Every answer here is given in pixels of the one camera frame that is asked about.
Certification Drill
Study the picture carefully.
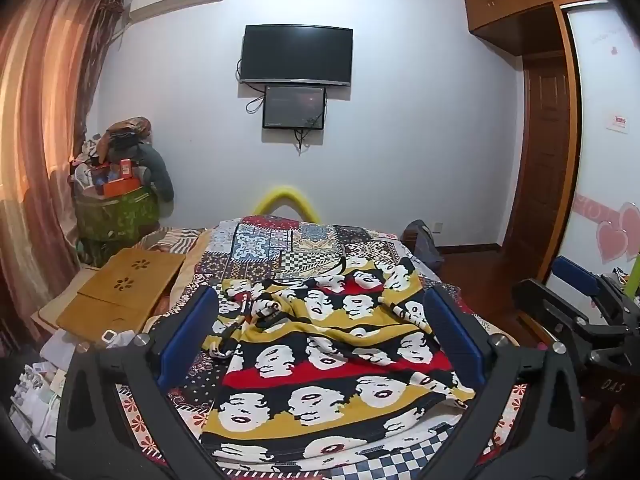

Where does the white wardrobe with pink hearts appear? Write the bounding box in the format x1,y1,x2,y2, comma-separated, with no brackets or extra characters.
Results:
542,2,640,292

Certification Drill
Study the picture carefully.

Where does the wooden lap desk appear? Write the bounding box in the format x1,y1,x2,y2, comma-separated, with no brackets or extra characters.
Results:
56,247,187,336

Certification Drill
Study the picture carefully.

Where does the green patterned bag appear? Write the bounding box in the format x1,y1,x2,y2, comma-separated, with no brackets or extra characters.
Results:
75,187,161,244

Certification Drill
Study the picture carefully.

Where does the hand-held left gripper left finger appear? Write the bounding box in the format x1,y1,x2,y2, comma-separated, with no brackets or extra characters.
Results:
55,285,221,480

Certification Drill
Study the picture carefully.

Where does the yellow foam tube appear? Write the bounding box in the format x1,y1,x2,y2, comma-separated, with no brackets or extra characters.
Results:
254,186,321,222

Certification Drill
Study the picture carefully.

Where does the grey plush pillow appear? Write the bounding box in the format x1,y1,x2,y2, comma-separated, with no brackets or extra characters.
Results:
137,142,175,201

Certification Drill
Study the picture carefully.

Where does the brown wooden door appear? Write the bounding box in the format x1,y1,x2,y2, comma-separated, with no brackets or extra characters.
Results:
505,55,572,279

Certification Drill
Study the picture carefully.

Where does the small black monitor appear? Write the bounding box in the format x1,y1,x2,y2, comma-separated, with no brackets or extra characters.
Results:
262,85,327,130

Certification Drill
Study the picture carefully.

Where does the black wall television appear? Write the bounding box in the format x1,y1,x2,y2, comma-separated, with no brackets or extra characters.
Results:
240,24,354,86

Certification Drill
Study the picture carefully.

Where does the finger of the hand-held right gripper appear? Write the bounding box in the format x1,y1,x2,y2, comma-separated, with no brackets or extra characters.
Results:
552,255,621,311
512,279,601,361

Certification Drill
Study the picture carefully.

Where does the dark backpack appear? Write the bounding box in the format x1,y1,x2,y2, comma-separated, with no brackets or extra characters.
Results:
402,220,445,269

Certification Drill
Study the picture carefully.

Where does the brown striped pillow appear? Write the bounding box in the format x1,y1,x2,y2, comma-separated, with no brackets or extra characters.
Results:
145,227,211,262

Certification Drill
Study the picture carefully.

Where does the face print knitted sweater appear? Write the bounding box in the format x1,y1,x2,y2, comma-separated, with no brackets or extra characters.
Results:
200,255,478,466

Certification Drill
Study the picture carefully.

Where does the patchwork printed blanket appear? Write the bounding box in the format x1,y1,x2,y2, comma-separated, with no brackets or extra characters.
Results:
115,214,531,480

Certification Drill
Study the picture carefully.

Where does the orange box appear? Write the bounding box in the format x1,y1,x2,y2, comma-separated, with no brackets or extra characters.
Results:
102,180,141,197

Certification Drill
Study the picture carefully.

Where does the pile of white bags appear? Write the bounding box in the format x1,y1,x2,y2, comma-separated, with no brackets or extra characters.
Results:
10,330,76,463

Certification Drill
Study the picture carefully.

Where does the pile of clothes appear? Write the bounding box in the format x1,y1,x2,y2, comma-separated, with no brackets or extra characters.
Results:
97,116,153,152

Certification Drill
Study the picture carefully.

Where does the wooden overhead cabinet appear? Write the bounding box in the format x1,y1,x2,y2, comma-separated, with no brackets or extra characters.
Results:
462,0,607,56

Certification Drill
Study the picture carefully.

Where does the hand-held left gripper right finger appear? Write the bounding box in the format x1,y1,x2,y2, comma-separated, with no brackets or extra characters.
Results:
422,287,589,480

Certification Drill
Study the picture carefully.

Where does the brown striped curtain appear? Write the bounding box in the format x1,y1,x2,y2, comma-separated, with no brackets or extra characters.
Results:
0,0,127,356

